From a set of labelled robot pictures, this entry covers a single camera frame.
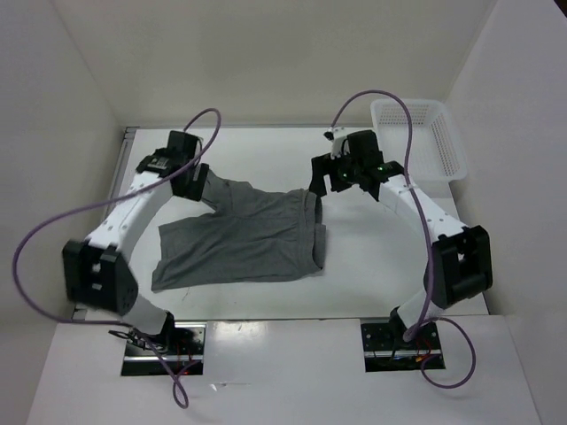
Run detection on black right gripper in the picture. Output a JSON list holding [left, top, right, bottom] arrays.
[[309, 146, 363, 197]]

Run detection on grey shorts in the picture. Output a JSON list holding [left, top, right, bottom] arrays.
[[151, 173, 326, 292]]

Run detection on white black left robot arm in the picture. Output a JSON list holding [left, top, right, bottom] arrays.
[[62, 131, 209, 354]]

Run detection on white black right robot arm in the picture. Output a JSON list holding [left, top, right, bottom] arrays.
[[309, 128, 493, 348]]

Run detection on white plastic basket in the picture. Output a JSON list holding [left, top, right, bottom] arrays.
[[370, 98, 468, 182]]

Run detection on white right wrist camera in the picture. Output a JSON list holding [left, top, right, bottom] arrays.
[[323, 127, 350, 159]]

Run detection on aluminium table frame rail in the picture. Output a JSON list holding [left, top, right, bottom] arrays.
[[72, 127, 137, 321]]

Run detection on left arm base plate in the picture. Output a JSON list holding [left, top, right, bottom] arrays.
[[120, 321, 208, 377]]

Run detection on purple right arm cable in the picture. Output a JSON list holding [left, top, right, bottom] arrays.
[[330, 90, 478, 390]]

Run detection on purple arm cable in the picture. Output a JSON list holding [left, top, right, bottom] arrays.
[[12, 108, 222, 409], [330, 90, 478, 390]]

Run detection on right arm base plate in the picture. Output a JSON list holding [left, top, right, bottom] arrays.
[[360, 318, 446, 373]]

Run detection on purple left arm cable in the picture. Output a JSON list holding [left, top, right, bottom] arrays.
[[12, 108, 222, 409]]

